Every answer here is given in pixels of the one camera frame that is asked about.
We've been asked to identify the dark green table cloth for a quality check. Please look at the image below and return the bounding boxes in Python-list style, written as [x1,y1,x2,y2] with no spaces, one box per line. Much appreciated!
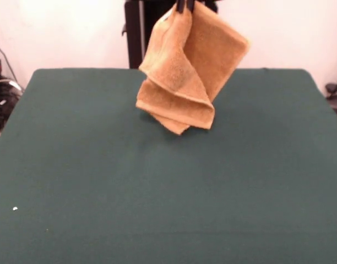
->
[0,68,337,264]

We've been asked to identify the tan terry towel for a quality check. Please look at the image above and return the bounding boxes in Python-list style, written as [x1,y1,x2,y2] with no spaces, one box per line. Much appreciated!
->
[135,3,251,136]

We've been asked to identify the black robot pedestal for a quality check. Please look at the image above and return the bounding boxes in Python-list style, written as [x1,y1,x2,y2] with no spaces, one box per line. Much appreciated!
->
[120,0,220,69]

